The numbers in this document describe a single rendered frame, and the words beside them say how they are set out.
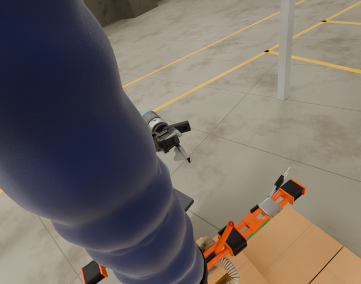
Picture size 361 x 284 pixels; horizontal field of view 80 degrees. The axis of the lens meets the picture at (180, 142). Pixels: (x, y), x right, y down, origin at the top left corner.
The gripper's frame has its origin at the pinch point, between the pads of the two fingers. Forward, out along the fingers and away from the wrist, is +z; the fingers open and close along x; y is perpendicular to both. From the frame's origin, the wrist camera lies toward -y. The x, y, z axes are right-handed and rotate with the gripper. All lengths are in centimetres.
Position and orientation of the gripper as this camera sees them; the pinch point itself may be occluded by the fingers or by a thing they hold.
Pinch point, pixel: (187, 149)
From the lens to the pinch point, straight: 85.2
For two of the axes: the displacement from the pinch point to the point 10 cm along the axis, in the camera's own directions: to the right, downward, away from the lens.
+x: -2.5, -7.3, -6.4
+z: 5.0, 4.6, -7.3
